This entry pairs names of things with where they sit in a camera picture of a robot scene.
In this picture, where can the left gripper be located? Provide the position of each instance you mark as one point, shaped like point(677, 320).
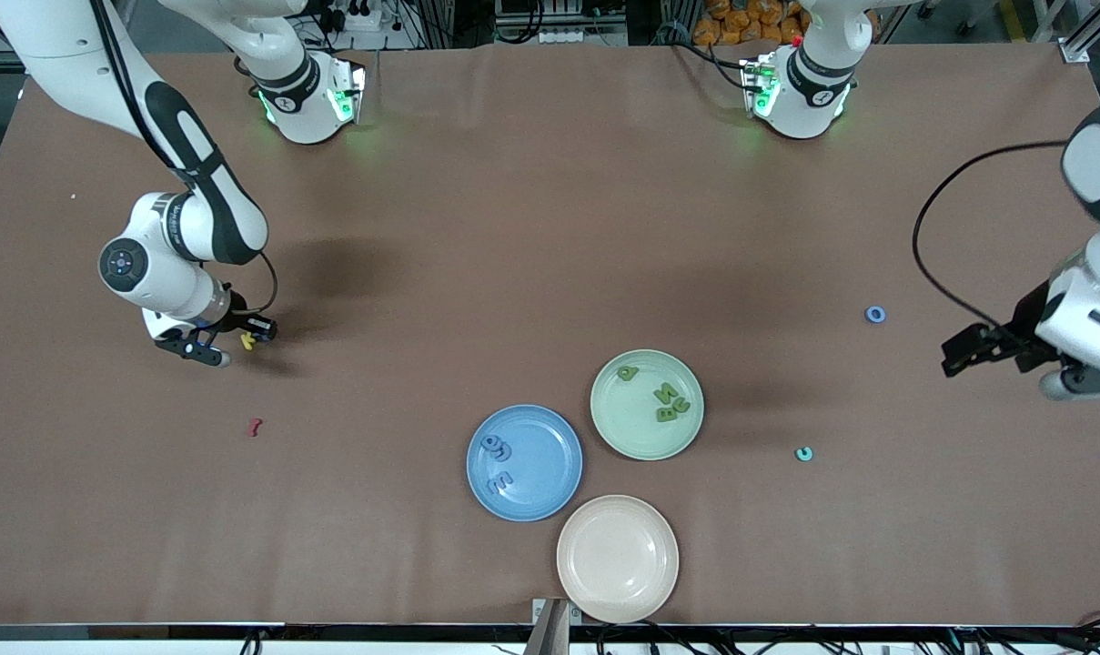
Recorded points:
point(1026, 323)

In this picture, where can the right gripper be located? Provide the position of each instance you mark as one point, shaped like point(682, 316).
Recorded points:
point(233, 320)

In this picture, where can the blue foam letter G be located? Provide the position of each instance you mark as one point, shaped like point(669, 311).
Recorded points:
point(486, 441)

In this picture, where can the blue foam number six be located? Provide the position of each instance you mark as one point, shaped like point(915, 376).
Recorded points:
point(506, 455)

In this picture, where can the blue foam letter E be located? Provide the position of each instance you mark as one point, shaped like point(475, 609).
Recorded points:
point(500, 483)

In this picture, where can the green foam letter U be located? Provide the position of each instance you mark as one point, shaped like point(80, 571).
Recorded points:
point(683, 409)

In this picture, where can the green foam letter N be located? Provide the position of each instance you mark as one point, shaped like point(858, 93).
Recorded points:
point(666, 393)

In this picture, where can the green foam letter P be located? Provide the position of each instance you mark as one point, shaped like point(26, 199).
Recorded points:
point(622, 370)

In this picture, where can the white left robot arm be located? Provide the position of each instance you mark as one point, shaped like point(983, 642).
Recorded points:
point(804, 82)

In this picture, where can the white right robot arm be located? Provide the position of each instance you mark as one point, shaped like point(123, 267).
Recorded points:
point(58, 45)

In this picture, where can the red foam letter I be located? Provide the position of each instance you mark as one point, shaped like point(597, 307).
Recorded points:
point(256, 428)

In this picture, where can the blue foam letter O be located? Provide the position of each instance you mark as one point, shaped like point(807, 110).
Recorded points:
point(868, 315)

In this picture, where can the brown table cover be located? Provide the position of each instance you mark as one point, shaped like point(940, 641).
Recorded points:
point(513, 227)

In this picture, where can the blue plate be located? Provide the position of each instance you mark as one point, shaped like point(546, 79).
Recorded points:
point(550, 437)

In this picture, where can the power strip with plugs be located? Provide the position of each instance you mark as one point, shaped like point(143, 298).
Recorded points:
point(363, 16)

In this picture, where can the green plate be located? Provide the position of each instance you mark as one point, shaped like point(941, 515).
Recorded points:
point(622, 428)

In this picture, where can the bag of oranges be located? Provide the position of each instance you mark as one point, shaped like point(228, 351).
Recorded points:
point(741, 23)

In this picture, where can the beige plate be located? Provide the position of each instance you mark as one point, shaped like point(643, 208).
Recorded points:
point(618, 559)

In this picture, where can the white power strip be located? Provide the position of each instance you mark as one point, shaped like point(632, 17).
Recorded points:
point(563, 36)

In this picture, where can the metal table edge rail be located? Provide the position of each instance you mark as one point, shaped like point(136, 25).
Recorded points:
point(149, 632)

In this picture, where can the metal bracket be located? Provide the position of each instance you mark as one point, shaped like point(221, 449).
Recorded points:
point(554, 632)

